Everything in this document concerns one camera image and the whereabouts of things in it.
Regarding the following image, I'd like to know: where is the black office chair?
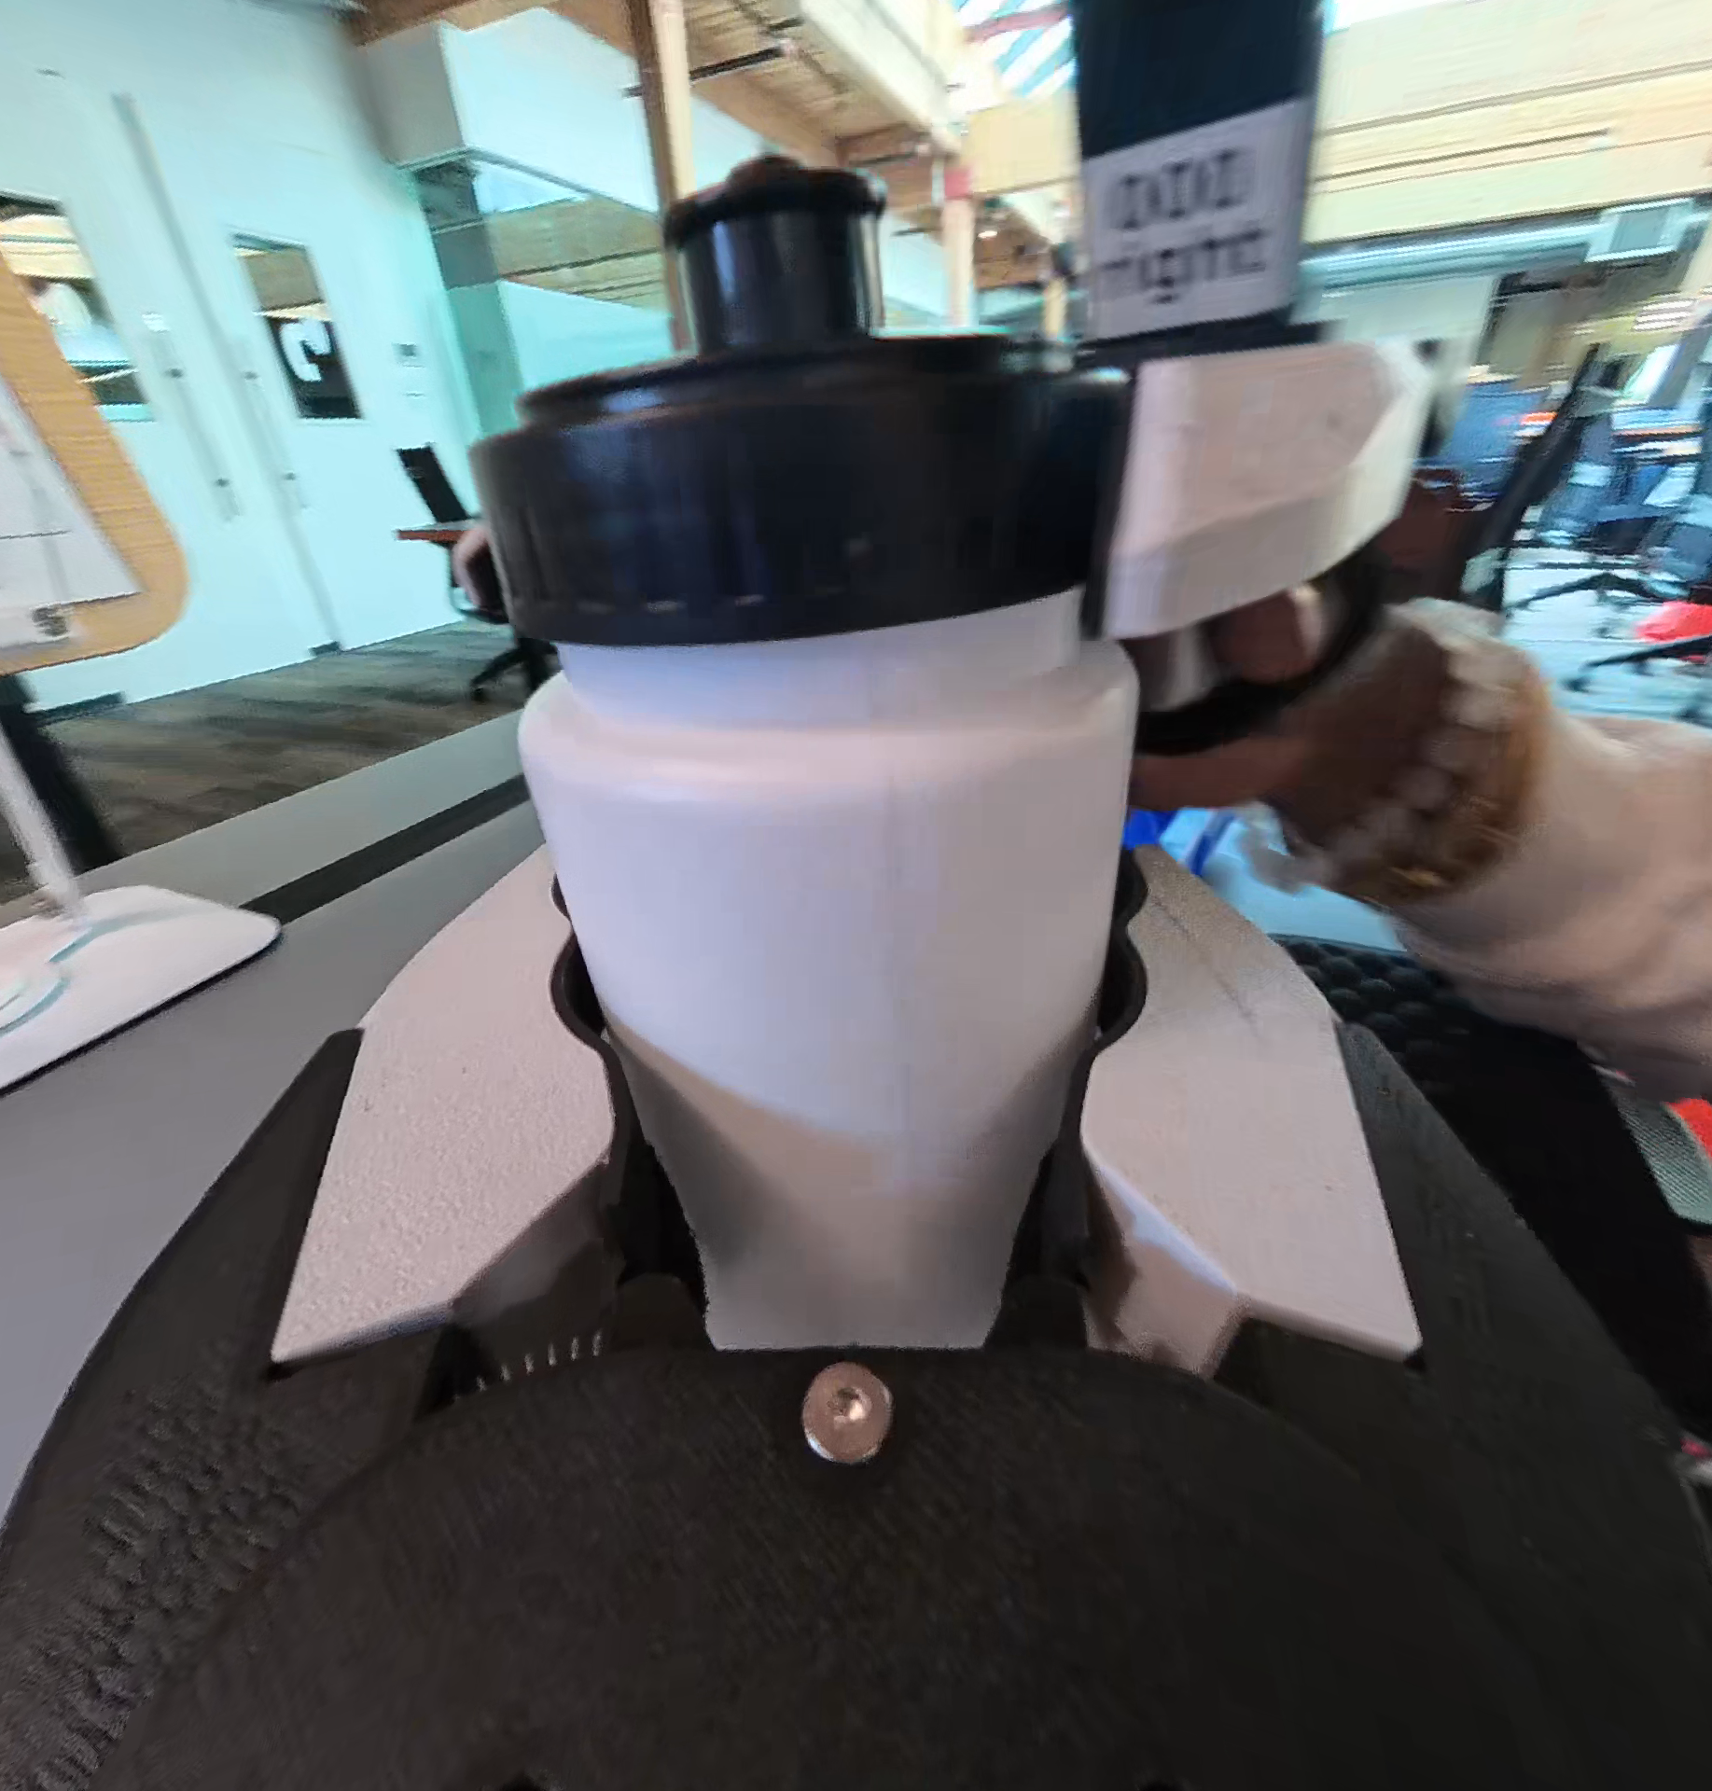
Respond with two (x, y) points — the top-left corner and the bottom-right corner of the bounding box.
(1472, 342), (1616, 619)
(397, 448), (557, 704)
(1567, 419), (1712, 688)

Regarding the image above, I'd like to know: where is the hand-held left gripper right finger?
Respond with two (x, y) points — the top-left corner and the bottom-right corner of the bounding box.
(1074, 840), (1425, 1370)

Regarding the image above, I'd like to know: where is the white plastic bottle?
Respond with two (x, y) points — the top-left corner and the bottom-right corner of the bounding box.
(515, 580), (1140, 1354)

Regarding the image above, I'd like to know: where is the wooden support post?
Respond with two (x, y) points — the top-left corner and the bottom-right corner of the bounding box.
(626, 0), (702, 352)
(938, 153), (980, 328)

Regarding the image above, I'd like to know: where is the blue plastic bin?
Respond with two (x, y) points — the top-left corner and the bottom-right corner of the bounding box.
(1188, 808), (1282, 878)

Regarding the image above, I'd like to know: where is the white door with window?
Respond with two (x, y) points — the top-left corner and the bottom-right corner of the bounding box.
(0, 84), (346, 704)
(119, 89), (444, 651)

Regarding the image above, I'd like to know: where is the grey wall vent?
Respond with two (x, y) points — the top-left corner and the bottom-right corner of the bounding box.
(1593, 198), (1699, 263)

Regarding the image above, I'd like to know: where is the wooden instruction board stand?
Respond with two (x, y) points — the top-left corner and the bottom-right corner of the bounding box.
(0, 181), (280, 1113)

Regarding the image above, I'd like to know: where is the black bottle lid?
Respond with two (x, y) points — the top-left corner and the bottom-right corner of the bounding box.
(466, 157), (1132, 648)

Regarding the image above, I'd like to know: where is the white bead bracelet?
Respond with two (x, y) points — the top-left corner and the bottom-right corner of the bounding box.
(1287, 635), (1550, 897)

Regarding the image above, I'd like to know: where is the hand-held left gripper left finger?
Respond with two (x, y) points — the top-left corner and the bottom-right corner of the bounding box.
(269, 847), (631, 1366)

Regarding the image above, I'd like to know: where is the person's right forearm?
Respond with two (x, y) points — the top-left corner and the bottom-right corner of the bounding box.
(1388, 711), (1712, 1109)

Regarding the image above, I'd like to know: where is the gold bracelet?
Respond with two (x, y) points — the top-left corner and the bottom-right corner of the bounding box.
(1358, 752), (1545, 903)

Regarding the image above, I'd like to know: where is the person's right hand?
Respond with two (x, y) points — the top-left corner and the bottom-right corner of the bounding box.
(1128, 484), (1480, 897)

